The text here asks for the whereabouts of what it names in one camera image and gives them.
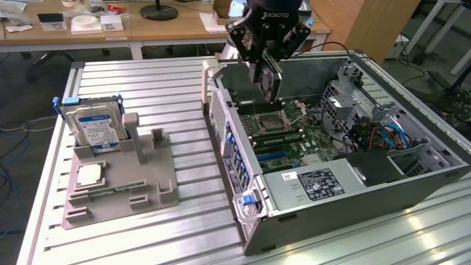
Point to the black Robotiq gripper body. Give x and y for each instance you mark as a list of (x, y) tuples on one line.
[(274, 13)]

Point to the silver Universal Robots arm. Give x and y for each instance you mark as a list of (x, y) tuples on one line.
[(230, 47)]

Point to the stack of white papers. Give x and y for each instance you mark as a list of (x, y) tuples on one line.
[(214, 25)]

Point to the wooden cabinet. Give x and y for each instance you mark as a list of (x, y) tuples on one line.
[(371, 25)]

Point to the wooden desk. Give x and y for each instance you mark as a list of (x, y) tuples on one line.
[(166, 31)]

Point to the metal socket cover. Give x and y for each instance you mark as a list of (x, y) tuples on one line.
[(299, 109)]

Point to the black round lamp base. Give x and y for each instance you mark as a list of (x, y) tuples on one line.
[(159, 12)]

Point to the silver disk bay cage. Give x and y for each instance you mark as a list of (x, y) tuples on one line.
[(343, 107)]

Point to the CPU socket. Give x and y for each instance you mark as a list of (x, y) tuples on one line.
[(272, 122)]

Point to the installed RAM stick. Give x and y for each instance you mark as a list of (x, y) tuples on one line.
[(276, 139)]

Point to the green motherboard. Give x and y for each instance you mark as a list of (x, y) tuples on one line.
[(312, 143)]

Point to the red packet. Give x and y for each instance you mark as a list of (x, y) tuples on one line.
[(115, 8)]

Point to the small white box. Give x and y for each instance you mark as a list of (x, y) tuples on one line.
[(110, 23)]

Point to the blue expansion slot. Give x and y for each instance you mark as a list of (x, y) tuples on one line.
[(272, 156)]

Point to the white box with tape roll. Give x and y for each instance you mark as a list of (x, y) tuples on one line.
[(85, 25)]

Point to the hard disk in blue carrier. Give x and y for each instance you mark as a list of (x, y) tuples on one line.
[(95, 127)]

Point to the grey power supply unit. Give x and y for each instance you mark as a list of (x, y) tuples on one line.
[(312, 185)]

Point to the white box with black label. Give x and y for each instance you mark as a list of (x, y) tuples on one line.
[(51, 22)]

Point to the blue case latch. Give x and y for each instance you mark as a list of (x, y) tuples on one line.
[(246, 200)]

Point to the black chair base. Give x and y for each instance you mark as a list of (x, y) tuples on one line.
[(40, 64)]

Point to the grey parts rack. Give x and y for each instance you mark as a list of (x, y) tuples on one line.
[(122, 171)]

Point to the open black PC case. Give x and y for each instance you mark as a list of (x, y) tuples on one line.
[(331, 209)]

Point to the white paper slip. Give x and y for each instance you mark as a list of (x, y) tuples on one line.
[(17, 28)]

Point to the clear plastic bag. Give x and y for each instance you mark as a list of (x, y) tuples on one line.
[(15, 13)]

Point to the silver CPU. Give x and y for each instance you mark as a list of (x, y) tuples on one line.
[(88, 174)]

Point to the green RAM stick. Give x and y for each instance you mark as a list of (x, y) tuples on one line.
[(107, 191)]

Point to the white desk frame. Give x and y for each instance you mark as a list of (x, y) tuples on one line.
[(423, 27)]

